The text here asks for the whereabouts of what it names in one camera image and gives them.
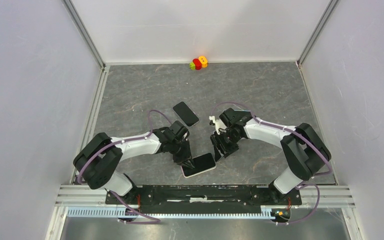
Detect black smartphone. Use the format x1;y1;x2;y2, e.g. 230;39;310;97
182;152;217;178
172;101;200;127

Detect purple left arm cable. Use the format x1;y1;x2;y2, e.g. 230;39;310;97
76;109;173;225

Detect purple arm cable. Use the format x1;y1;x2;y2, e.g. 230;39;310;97
76;109;173;225
210;101;334;227

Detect colourful toy blocks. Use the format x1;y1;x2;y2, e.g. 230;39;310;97
189;55;209;71

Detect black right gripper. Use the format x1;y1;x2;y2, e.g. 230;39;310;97
209;130;242;162

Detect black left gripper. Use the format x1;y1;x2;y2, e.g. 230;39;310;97
169;138;195;169

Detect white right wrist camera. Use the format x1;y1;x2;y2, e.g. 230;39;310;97
208;116;228;135

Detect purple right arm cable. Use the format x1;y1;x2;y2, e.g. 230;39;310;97
210;101;334;227

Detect beige translucent phone case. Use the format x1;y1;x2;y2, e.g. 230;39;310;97
180;152;217;179

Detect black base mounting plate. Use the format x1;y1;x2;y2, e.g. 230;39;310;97
122;184;302;214

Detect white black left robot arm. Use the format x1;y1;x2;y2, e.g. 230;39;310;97
73;121;195;204

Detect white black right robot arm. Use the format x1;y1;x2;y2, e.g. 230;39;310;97
209;108;332;204

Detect light blue toothed rail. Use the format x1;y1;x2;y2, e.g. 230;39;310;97
66;206;275;220

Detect black smartphone front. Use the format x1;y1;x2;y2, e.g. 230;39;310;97
182;152;217;178

